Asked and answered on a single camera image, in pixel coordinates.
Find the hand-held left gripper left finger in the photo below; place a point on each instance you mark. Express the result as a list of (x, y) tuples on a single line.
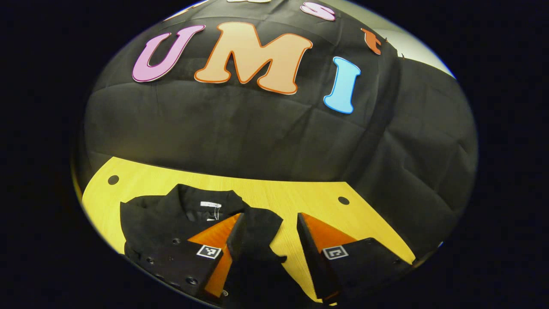
[(236, 240)]

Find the black round table grommet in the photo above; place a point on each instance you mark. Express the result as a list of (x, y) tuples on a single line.
[(343, 200), (113, 180)]

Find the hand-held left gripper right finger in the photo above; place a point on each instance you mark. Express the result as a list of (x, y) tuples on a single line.
[(311, 257)]

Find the black button jacket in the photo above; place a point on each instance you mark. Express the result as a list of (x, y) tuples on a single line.
[(171, 214)]

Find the black backdrop cloth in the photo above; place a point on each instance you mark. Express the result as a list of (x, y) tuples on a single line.
[(257, 137)]

